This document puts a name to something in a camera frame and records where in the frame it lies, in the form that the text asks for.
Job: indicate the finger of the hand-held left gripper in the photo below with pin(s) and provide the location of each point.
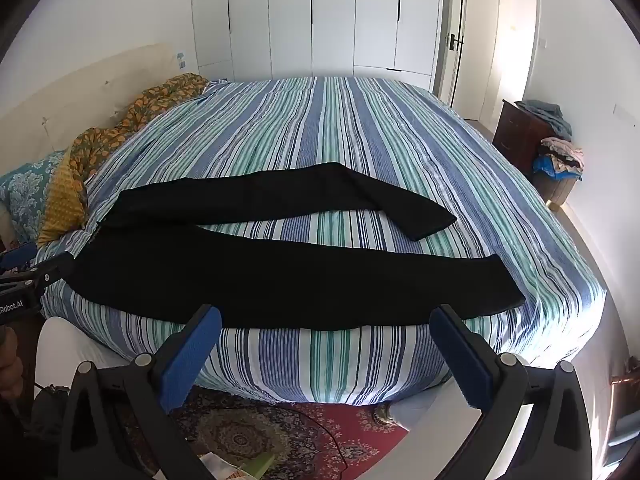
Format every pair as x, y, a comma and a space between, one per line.
47, 272
20, 256

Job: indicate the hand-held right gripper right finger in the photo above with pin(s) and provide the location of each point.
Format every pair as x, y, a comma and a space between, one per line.
460, 360

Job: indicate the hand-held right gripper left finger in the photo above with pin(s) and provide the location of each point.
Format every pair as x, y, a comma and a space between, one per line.
192, 355

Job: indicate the black pants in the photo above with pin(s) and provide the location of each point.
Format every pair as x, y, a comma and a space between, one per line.
250, 280

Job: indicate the person's left hand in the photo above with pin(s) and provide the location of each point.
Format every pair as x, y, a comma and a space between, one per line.
9, 367

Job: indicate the yellow dotted cushion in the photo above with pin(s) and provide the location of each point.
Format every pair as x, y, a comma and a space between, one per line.
62, 205

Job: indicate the blue patterned pillow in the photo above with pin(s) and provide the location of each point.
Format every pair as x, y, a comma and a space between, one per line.
25, 185

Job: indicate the green paper sheet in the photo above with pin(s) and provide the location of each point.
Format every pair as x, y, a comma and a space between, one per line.
257, 465

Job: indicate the red patterned rug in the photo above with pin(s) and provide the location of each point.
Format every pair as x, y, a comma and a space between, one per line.
310, 430

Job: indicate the beige headboard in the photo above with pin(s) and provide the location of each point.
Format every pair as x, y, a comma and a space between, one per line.
75, 90

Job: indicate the woven laundry basket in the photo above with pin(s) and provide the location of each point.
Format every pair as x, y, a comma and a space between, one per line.
550, 189

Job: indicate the orange floral quilt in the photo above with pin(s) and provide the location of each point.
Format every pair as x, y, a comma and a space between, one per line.
150, 102

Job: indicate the mixed clothes pile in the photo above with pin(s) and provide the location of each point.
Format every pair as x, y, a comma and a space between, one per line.
555, 160

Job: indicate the striped bed cover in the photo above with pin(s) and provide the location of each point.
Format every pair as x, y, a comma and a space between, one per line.
350, 125

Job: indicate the grey-blue clothes pile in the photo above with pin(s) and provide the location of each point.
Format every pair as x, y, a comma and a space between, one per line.
545, 112

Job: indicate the white door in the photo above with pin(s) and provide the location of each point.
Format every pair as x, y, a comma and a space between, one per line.
457, 75

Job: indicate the white wardrobe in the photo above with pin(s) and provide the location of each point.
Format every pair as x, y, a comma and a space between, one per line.
290, 20

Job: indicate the white bed frame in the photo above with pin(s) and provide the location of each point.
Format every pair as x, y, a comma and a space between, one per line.
55, 345

